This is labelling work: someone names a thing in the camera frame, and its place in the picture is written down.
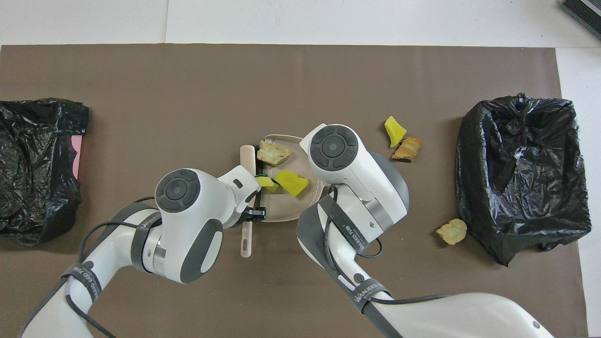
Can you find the dark ribbed device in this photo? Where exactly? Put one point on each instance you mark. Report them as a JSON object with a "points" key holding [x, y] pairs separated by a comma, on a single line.
{"points": [[584, 11]]}

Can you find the brown paper table mat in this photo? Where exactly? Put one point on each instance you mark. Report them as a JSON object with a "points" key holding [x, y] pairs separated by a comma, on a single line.
{"points": [[188, 94]]}

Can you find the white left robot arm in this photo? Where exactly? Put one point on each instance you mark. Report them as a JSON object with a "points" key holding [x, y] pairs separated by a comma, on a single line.
{"points": [[181, 190]]}

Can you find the yellow sponge piece green backing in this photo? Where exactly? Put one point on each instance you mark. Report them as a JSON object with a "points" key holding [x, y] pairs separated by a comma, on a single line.
{"points": [[292, 184]]}

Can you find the black bag lined pink bin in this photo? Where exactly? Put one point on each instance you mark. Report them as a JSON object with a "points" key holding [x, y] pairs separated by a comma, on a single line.
{"points": [[37, 202]]}

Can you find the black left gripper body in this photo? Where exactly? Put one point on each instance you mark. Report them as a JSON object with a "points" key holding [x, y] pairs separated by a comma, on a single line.
{"points": [[256, 214]]}

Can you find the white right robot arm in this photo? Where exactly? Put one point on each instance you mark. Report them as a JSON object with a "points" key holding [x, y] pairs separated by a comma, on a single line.
{"points": [[333, 148]]}

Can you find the green yellow curved sponge piece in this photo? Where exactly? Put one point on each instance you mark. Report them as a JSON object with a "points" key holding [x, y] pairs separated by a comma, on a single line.
{"points": [[267, 183]]}

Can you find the yellow sponge wedge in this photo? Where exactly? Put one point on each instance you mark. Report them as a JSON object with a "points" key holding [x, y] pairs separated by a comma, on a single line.
{"points": [[394, 131]]}

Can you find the beige sponge chunk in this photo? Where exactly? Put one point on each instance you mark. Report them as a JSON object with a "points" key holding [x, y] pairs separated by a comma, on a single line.
{"points": [[272, 153]]}

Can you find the beige plastic dustpan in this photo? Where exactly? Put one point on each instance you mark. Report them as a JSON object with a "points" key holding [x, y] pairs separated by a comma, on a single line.
{"points": [[286, 209]]}

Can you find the pale yellow sponge chunk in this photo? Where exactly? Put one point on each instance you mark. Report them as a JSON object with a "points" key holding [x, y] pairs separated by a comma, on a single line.
{"points": [[451, 231]]}

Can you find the beige hand brush black bristles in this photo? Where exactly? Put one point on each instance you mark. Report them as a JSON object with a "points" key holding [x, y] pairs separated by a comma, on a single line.
{"points": [[247, 157]]}

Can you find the orange striped sponge piece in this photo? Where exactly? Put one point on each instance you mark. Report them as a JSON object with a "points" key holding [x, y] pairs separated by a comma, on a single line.
{"points": [[408, 149]]}

